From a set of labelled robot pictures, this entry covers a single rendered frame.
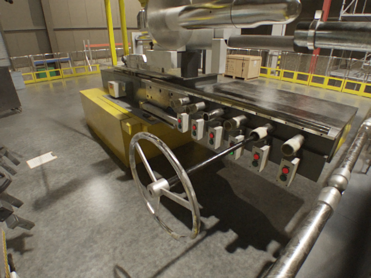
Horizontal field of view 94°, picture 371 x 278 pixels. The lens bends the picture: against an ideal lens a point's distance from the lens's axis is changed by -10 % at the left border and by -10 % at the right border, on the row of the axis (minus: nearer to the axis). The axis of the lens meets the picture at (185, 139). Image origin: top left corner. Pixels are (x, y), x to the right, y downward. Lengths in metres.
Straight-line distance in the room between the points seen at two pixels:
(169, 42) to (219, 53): 0.35
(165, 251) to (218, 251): 0.37
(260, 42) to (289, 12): 0.46
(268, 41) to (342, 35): 0.38
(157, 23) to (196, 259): 1.56
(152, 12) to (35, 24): 12.94
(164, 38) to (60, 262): 1.66
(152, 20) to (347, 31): 1.02
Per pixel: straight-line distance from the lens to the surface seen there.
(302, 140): 1.05
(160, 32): 1.38
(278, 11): 0.91
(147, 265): 1.48
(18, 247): 1.93
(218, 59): 1.42
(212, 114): 1.20
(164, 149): 0.50
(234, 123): 1.10
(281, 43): 1.27
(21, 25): 14.09
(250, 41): 1.37
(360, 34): 1.15
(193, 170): 0.71
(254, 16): 0.96
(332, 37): 1.17
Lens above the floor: 1.30
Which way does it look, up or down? 28 degrees down
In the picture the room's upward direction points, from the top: straight up
